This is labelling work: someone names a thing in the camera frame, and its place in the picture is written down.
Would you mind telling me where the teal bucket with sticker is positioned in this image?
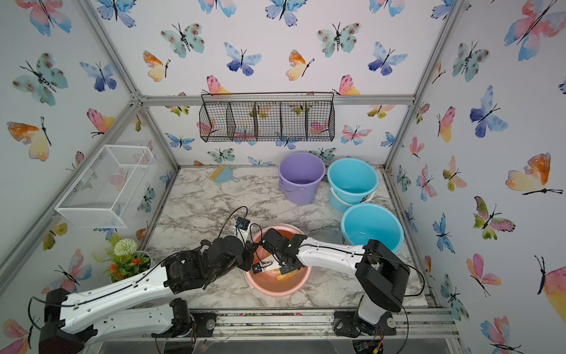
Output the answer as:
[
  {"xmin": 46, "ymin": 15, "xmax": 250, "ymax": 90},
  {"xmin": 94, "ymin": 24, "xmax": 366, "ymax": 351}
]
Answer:
[{"xmin": 327, "ymin": 158, "xmax": 380, "ymax": 213}]

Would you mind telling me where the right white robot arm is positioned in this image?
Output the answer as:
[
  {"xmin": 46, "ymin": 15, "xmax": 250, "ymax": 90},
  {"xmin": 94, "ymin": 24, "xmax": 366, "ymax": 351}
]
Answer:
[{"xmin": 251, "ymin": 229, "xmax": 411, "ymax": 325}]

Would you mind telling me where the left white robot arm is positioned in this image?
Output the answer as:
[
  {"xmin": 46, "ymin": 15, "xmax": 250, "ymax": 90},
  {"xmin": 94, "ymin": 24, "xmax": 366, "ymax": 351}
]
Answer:
[{"xmin": 38, "ymin": 236, "xmax": 258, "ymax": 353}]

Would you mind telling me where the artificial flower pot plant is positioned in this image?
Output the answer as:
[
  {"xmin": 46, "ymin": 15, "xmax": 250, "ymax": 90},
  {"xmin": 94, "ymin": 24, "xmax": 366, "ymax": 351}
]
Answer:
[{"xmin": 93, "ymin": 233, "xmax": 152, "ymax": 283}]

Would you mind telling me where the pink plastic bucket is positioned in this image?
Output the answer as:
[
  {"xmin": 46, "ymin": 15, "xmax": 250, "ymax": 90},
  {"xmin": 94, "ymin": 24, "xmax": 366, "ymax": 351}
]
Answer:
[{"xmin": 245, "ymin": 224, "xmax": 312, "ymax": 297}]

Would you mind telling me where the purple plastic bucket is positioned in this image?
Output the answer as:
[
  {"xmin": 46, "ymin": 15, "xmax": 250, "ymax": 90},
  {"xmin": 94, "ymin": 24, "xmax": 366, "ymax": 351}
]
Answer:
[{"xmin": 279, "ymin": 152, "xmax": 326, "ymax": 205}]

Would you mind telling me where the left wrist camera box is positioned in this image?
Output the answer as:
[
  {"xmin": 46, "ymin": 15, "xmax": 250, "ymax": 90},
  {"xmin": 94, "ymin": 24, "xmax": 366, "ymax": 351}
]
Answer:
[{"xmin": 235, "ymin": 217, "xmax": 251, "ymax": 243}]

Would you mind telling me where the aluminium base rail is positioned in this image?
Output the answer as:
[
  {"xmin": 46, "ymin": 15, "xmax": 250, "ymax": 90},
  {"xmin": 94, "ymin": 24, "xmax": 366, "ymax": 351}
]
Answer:
[{"xmin": 88, "ymin": 308, "xmax": 461, "ymax": 342}]

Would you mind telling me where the black wire wall basket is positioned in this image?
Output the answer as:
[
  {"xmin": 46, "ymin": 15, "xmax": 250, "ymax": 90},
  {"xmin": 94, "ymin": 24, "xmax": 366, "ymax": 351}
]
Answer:
[{"xmin": 198, "ymin": 91, "xmax": 335, "ymax": 143}]

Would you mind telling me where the white mesh wall basket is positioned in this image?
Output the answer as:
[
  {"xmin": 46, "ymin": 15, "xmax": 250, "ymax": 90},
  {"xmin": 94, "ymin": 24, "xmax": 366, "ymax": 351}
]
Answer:
[{"xmin": 55, "ymin": 145, "xmax": 158, "ymax": 229}]

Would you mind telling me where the cream yellow microfibre cloth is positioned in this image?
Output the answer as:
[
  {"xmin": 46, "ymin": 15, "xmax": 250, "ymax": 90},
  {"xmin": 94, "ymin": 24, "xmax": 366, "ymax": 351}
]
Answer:
[{"xmin": 276, "ymin": 270, "xmax": 299, "ymax": 281}]

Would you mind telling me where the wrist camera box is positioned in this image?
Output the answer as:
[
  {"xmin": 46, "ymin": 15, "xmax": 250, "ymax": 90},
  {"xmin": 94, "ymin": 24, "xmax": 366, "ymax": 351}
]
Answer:
[
  {"xmin": 251, "ymin": 261, "xmax": 274, "ymax": 274},
  {"xmin": 235, "ymin": 217, "xmax": 251, "ymax": 243}
]

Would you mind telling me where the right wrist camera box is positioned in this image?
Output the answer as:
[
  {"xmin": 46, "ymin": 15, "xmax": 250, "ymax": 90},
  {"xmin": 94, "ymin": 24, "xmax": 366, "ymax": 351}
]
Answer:
[{"xmin": 251, "ymin": 261, "xmax": 274, "ymax": 274}]

